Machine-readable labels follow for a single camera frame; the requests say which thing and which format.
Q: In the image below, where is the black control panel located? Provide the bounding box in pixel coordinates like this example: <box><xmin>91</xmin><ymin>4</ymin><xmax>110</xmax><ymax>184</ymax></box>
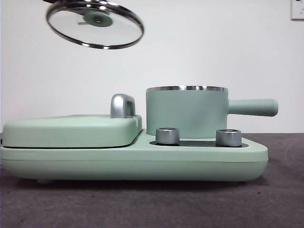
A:
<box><xmin>150</xmin><ymin>140</ymin><xmax>243</xmax><ymax>147</ymax></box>

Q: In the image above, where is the white wall socket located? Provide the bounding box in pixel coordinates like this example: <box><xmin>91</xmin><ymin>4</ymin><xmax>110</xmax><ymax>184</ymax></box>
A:
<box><xmin>291</xmin><ymin>0</ymin><xmax>304</xmax><ymax>21</ymax></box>

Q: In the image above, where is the silver control knob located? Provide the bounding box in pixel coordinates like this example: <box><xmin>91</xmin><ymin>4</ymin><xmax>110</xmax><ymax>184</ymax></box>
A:
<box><xmin>216</xmin><ymin>129</ymin><xmax>243</xmax><ymax>147</ymax></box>
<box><xmin>155</xmin><ymin>127</ymin><xmax>181</xmax><ymax>145</ymax></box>

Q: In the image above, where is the mint green pot with handle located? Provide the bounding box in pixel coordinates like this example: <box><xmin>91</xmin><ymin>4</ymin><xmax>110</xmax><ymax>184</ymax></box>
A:
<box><xmin>145</xmin><ymin>85</ymin><xmax>279</xmax><ymax>141</ymax></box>

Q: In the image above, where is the mint green hinged grill cover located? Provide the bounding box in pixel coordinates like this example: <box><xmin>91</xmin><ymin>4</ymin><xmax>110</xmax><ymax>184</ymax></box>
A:
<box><xmin>2</xmin><ymin>114</ymin><xmax>143</xmax><ymax>149</ymax></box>

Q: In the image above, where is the silver grill cover handle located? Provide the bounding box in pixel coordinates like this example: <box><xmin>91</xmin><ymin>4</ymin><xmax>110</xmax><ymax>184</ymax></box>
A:
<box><xmin>110</xmin><ymin>94</ymin><xmax>136</xmax><ymax>119</ymax></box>

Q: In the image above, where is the glass lid with green knob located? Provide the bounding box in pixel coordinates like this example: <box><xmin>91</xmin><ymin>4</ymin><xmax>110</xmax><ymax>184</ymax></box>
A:
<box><xmin>46</xmin><ymin>0</ymin><xmax>145</xmax><ymax>50</ymax></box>

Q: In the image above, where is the mint green cooker base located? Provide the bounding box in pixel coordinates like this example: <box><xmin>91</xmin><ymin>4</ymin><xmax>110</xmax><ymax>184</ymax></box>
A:
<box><xmin>0</xmin><ymin>129</ymin><xmax>269</xmax><ymax>185</ymax></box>

